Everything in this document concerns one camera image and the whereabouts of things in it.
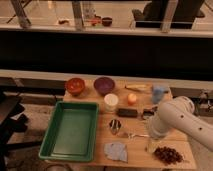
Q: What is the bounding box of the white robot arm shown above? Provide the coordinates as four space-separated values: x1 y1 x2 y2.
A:
147 96 213 152

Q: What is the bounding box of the silver metal cup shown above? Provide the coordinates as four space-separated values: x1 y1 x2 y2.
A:
109 119 121 135

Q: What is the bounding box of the blue translucent plastic cup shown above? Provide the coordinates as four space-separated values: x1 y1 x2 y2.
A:
152 85 169 104

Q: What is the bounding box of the white plastic cup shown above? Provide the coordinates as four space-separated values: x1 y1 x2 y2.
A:
104 93 119 112

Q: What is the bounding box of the bunch of dark grapes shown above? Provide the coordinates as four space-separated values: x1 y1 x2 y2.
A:
154 146 183 165

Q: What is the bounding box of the small black square container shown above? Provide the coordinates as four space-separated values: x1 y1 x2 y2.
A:
142 107 157 120

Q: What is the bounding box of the blue cloth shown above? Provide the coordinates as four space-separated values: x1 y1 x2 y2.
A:
104 142 128 162

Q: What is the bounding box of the black rectangular block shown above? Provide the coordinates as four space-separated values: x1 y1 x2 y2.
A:
117 108 138 117

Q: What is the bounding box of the orange fruit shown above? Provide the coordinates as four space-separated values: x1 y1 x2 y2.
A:
127 93 137 105

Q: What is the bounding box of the purple bowl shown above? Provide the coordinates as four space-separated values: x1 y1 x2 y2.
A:
94 77 115 96

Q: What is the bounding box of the green plastic tray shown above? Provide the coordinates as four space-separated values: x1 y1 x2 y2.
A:
39 101 99 162

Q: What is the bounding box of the red bowl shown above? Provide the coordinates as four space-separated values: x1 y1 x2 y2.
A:
65 77 85 96

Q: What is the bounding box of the dark bowl in background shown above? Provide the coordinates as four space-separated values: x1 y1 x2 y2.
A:
102 17 113 27

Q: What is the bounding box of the black chair left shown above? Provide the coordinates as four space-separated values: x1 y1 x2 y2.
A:
0 94 41 171

